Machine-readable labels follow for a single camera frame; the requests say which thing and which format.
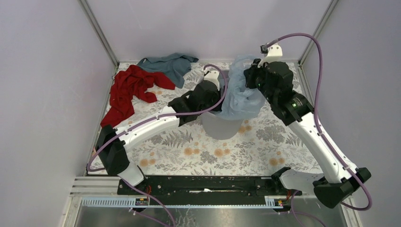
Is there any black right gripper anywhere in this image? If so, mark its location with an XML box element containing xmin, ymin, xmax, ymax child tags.
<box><xmin>243</xmin><ymin>59</ymin><xmax>276</xmax><ymax>104</ymax></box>

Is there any light blue plastic trash bag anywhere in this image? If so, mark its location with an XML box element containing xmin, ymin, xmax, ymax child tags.
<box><xmin>216</xmin><ymin>55</ymin><xmax>266</xmax><ymax>121</ymax></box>

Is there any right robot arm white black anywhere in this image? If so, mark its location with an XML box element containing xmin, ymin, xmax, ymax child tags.
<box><xmin>244</xmin><ymin>59</ymin><xmax>371</xmax><ymax>209</ymax></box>

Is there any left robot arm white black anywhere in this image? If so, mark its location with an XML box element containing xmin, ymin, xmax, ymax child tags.
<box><xmin>95</xmin><ymin>80</ymin><xmax>227</xmax><ymax>194</ymax></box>

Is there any grey trash bin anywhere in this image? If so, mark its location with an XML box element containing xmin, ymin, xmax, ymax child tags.
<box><xmin>200</xmin><ymin>69</ymin><xmax>244</xmax><ymax>140</ymax></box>

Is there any grey-blue cloth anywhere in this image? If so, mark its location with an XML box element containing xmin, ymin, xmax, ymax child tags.
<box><xmin>137</xmin><ymin>52</ymin><xmax>199</xmax><ymax>88</ymax></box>

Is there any floral patterned table mat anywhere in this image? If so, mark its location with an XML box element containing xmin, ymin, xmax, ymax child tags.
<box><xmin>88</xmin><ymin>61</ymin><xmax>320</xmax><ymax>177</ymax></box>

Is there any red cloth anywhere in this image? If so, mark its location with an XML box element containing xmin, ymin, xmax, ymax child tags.
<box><xmin>100</xmin><ymin>65</ymin><xmax>175</xmax><ymax>127</ymax></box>

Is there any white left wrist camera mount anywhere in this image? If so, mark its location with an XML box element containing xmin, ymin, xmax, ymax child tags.
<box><xmin>204</xmin><ymin>70</ymin><xmax>220</xmax><ymax>90</ymax></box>

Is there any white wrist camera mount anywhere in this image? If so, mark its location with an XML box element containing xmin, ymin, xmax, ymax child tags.
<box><xmin>204</xmin><ymin>70</ymin><xmax>220</xmax><ymax>90</ymax></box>
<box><xmin>258</xmin><ymin>43</ymin><xmax>283</xmax><ymax>68</ymax></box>

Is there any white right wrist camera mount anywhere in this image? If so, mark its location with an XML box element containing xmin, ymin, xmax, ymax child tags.
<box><xmin>258</xmin><ymin>43</ymin><xmax>283</xmax><ymax>68</ymax></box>

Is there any right aluminium corner frame post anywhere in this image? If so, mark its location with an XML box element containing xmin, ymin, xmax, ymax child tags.
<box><xmin>298</xmin><ymin>0</ymin><xmax>339</xmax><ymax>66</ymax></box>

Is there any aluminium corner frame post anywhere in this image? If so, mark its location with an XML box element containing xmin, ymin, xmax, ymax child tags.
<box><xmin>298</xmin><ymin>0</ymin><xmax>339</xmax><ymax>66</ymax></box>
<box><xmin>78</xmin><ymin>0</ymin><xmax>120</xmax><ymax>69</ymax></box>

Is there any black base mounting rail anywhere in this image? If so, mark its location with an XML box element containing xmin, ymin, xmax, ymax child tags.
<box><xmin>117</xmin><ymin>175</ymin><xmax>302</xmax><ymax>206</ymax></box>

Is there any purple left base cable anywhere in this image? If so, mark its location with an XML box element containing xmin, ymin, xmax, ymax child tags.
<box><xmin>120</xmin><ymin>178</ymin><xmax>178</xmax><ymax>227</ymax></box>

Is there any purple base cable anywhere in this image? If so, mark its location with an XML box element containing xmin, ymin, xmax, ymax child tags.
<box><xmin>283</xmin><ymin>189</ymin><xmax>328</xmax><ymax>227</ymax></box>
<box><xmin>120</xmin><ymin>178</ymin><xmax>178</xmax><ymax>227</ymax></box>

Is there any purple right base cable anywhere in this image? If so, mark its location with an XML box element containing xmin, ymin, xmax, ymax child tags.
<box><xmin>283</xmin><ymin>189</ymin><xmax>328</xmax><ymax>227</ymax></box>

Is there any left aluminium corner frame post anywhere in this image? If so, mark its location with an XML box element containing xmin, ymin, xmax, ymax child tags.
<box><xmin>78</xmin><ymin>0</ymin><xmax>120</xmax><ymax>69</ymax></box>

